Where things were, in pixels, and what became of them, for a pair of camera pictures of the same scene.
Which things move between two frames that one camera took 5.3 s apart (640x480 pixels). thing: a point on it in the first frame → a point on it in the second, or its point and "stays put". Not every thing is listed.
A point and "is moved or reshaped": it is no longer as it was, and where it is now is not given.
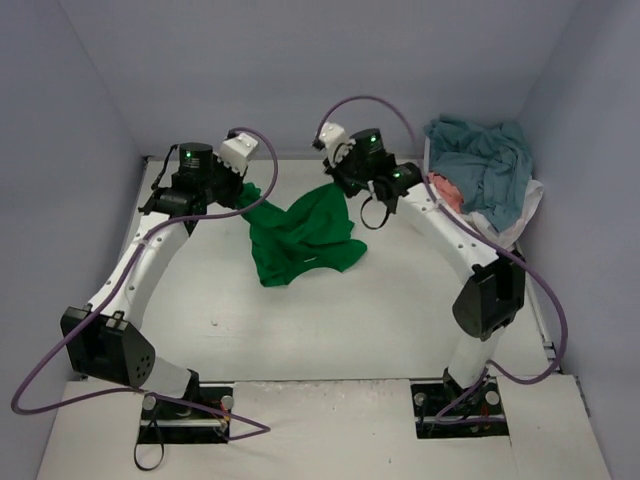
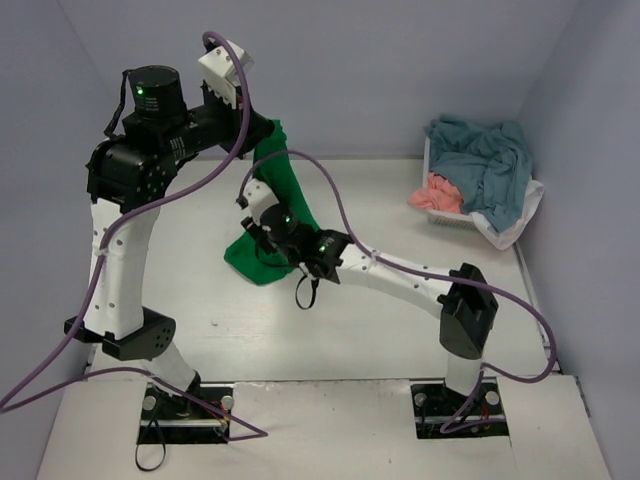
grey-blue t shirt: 491,163 stays put
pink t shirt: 448,191 stays put
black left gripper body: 230,187 → 255,132
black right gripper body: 342,175 → 255,228
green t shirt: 317,228 is moved or reshaped
